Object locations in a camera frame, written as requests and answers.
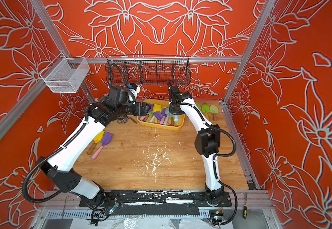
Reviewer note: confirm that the purple scoop shovel pink handle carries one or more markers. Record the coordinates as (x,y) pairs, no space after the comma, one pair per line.
(107,137)

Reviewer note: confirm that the pale green shovel wooden handle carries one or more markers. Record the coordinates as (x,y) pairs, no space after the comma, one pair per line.
(214,110)

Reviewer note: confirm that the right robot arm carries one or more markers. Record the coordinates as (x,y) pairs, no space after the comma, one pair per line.
(207,144)

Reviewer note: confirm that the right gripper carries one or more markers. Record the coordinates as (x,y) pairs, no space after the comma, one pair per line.
(172,96)

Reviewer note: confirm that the white cable duct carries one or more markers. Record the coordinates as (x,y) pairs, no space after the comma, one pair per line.
(85,214)

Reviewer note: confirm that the black wire wall basket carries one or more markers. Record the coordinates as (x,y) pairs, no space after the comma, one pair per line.
(148,70)

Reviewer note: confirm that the yellow handled screwdriver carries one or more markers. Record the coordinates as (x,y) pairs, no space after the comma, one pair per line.
(245,211)

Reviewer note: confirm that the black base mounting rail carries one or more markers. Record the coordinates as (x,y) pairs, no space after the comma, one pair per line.
(197,198)

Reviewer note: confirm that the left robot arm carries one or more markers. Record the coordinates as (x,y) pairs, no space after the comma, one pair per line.
(58,166)

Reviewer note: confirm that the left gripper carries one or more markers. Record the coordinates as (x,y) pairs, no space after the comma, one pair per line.
(144,111)

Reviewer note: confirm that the light blue shovel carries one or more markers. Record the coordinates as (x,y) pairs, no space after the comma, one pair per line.
(176,117)

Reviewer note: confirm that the yellow shovel in box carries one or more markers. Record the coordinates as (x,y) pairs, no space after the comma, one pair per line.
(157,108)

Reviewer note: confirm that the yellow shovel purple handle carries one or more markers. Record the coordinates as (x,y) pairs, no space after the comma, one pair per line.
(95,141)

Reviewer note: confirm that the yellow plastic storage box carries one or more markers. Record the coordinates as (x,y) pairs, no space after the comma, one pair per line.
(177,125)

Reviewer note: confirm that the green shovel yellow handle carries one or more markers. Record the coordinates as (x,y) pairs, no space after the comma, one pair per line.
(206,110)
(198,106)

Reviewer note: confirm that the white mesh wall basket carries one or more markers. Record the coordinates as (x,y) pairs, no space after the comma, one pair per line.
(65,75)

